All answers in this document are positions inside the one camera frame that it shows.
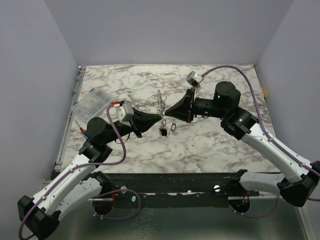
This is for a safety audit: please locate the black key tag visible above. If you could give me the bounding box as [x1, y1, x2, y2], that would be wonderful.
[170, 123, 177, 132]

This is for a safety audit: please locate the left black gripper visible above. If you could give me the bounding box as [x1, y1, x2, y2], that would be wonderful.
[103, 107, 162, 145]

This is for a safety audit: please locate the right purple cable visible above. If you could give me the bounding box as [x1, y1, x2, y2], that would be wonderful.
[197, 65, 320, 202]

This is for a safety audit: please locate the silver key organiser with rings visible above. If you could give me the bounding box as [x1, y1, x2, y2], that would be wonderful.
[157, 89, 168, 138]

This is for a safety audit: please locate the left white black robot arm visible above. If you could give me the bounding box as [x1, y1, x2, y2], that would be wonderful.
[17, 103, 162, 240]

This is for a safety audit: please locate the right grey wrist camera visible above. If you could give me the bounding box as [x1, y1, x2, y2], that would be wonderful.
[186, 71, 204, 88]

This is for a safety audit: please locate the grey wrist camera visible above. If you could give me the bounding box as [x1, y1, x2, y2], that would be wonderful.
[116, 103, 134, 123]
[186, 71, 204, 88]

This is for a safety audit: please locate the purple cable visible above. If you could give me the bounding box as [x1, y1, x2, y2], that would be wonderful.
[197, 65, 320, 202]
[18, 100, 127, 240]

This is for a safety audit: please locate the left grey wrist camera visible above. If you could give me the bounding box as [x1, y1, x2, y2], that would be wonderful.
[116, 103, 134, 123]

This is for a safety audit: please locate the black mounting base rail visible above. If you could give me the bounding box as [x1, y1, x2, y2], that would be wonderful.
[87, 169, 261, 210]

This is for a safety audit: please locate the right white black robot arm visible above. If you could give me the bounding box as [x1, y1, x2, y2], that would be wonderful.
[165, 81, 320, 207]

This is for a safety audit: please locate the blue red screwdriver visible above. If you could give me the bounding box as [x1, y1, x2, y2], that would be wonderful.
[74, 119, 88, 140]

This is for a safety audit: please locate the clear plastic screw box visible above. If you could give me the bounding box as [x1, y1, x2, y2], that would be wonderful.
[71, 87, 115, 124]

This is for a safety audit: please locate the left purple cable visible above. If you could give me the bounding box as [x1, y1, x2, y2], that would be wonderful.
[18, 100, 127, 240]

